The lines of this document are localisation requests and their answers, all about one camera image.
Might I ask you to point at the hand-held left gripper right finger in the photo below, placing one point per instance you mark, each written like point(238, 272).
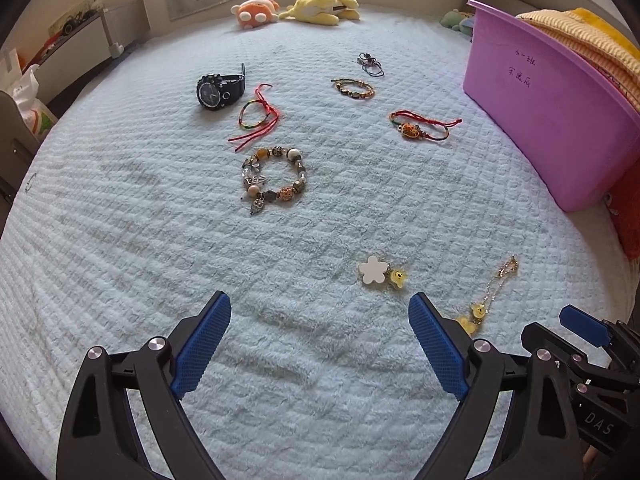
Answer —
point(435, 347)

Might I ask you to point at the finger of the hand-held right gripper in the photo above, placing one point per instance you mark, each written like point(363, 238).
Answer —
point(540, 335)
point(582, 325)

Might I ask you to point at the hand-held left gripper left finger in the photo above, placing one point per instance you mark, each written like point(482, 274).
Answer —
point(200, 347)

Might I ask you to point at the small yellow flower charm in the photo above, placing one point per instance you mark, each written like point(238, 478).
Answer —
point(398, 279)

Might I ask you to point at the white flower clip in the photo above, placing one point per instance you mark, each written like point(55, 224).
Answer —
point(374, 272)

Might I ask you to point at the white quilted blanket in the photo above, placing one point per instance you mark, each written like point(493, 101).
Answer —
point(150, 260)

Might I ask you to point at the red cloth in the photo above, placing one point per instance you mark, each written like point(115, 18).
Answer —
point(627, 215)

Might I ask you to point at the purple plastic bin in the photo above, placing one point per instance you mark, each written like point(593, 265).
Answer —
point(545, 110)

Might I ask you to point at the black wrist watch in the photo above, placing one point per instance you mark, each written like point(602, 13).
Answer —
point(218, 90)

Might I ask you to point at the grey chair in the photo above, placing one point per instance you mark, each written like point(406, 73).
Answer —
point(12, 145)

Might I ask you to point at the yellow knit blanket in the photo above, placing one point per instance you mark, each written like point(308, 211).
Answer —
point(590, 40)

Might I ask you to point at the white plastic bag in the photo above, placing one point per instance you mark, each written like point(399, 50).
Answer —
point(32, 102)

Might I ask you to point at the white low shelf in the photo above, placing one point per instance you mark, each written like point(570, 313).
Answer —
point(85, 55)

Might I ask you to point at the green plush toy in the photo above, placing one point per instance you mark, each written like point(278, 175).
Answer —
point(454, 20)

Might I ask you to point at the orange plush toy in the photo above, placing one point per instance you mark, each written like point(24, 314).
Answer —
point(252, 12)

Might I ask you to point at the toy car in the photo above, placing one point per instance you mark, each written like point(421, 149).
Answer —
point(70, 21)

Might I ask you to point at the yellow plush toy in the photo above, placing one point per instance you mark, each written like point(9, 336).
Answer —
point(320, 10)

